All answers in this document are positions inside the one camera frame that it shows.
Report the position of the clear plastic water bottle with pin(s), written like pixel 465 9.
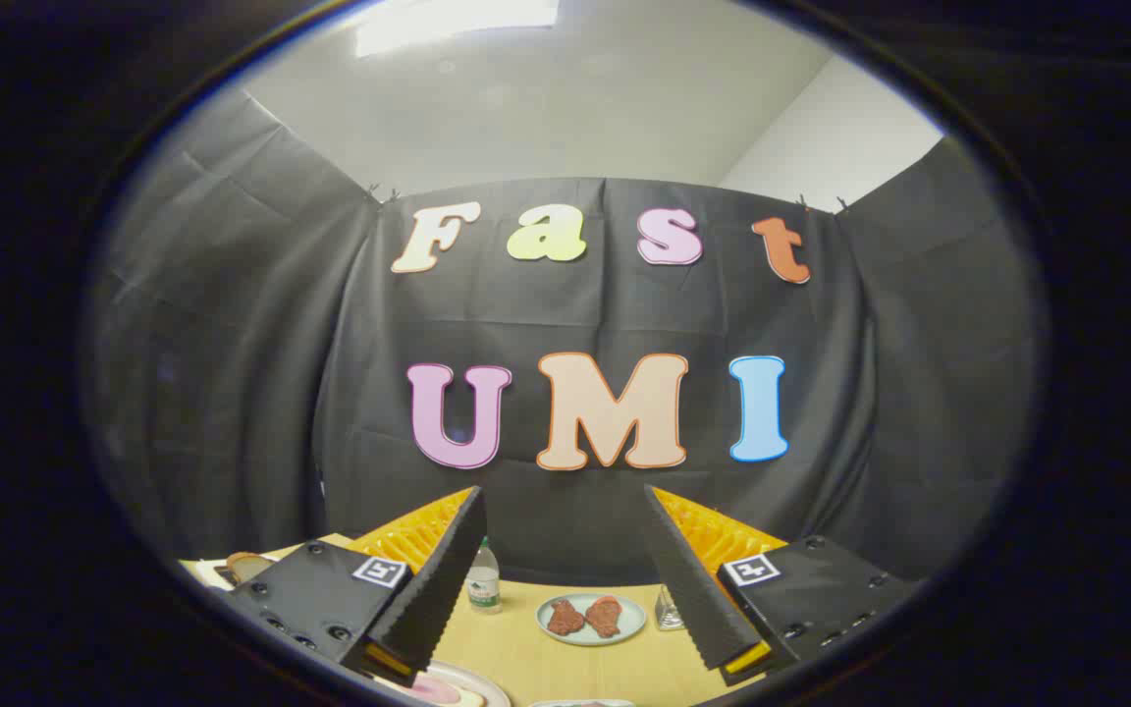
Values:
pixel 484 584

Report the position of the plain white bread slice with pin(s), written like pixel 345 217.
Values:
pixel 251 566

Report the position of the round beige plate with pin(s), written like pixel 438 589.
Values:
pixel 487 687

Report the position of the black backdrop cloth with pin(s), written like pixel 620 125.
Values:
pixel 232 344

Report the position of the fried meat piece orange end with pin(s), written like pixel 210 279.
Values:
pixel 604 616

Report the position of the pale green oval plate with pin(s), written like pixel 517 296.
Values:
pixel 629 621

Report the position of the brown fried meat piece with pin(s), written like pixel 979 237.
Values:
pixel 565 618

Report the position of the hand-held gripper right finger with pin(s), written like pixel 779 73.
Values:
pixel 693 589

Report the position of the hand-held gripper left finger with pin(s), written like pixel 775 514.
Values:
pixel 438 589

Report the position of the pink ham slice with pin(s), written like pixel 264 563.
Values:
pixel 433 692

